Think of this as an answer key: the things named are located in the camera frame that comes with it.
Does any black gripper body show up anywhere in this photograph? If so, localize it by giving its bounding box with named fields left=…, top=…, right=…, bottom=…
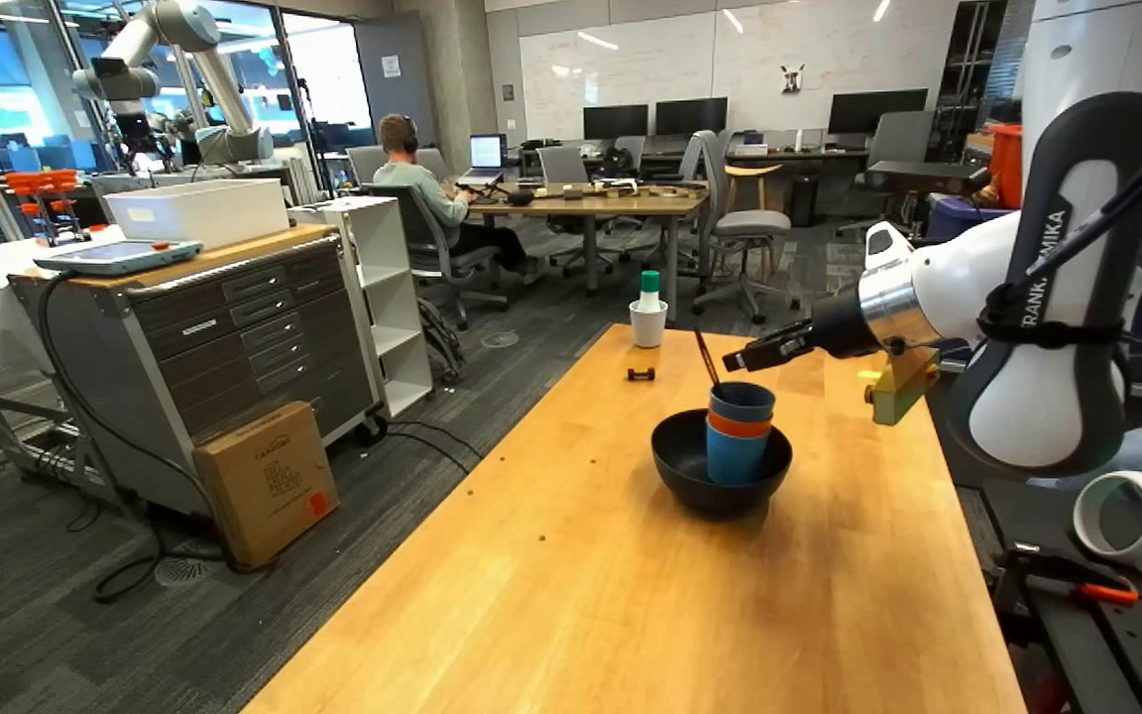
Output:
left=784, top=296, right=879, bottom=355

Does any light blue cup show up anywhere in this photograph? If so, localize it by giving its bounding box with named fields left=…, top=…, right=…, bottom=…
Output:
left=707, top=431, right=764, bottom=487

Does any grey tool cabinet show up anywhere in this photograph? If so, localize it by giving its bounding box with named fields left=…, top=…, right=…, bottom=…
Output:
left=9, top=222, right=379, bottom=516

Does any dark blue cup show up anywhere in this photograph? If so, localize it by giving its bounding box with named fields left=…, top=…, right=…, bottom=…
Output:
left=711, top=382, right=779, bottom=425

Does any seated person grey shirt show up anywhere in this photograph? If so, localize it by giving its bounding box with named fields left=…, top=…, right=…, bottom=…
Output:
left=372, top=113, right=529, bottom=274

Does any cardboard box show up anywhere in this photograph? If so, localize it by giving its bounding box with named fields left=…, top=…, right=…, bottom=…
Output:
left=193, top=401, right=337, bottom=569

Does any white bottle green cap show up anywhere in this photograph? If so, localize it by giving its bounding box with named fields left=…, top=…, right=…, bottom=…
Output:
left=631, top=268, right=666, bottom=350

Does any wooden office desk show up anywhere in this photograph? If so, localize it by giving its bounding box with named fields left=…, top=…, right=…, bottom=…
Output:
left=467, top=183, right=707, bottom=300

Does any black bowl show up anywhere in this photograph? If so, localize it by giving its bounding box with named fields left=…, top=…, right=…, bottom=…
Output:
left=652, top=409, right=794, bottom=516

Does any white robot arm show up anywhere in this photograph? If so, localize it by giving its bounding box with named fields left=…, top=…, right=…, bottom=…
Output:
left=724, top=0, right=1142, bottom=474

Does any grey laptop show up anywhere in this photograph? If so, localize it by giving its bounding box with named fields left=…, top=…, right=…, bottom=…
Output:
left=40, top=241, right=201, bottom=278

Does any grey office chair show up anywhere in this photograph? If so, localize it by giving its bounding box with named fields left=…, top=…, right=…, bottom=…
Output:
left=679, top=126, right=797, bottom=325

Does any white tape roll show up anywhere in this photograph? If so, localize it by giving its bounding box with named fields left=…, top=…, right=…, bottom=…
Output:
left=1069, top=471, right=1142, bottom=569

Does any white shelf unit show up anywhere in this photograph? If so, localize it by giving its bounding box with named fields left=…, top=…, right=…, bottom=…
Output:
left=303, top=195, right=432, bottom=416

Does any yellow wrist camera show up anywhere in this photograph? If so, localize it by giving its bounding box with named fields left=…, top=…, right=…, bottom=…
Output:
left=865, top=350, right=939, bottom=425

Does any black fork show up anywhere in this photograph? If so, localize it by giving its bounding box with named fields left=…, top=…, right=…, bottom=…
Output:
left=690, top=325, right=723, bottom=388

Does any orange cup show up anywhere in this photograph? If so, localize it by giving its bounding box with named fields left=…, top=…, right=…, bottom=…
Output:
left=707, top=412, right=772, bottom=438

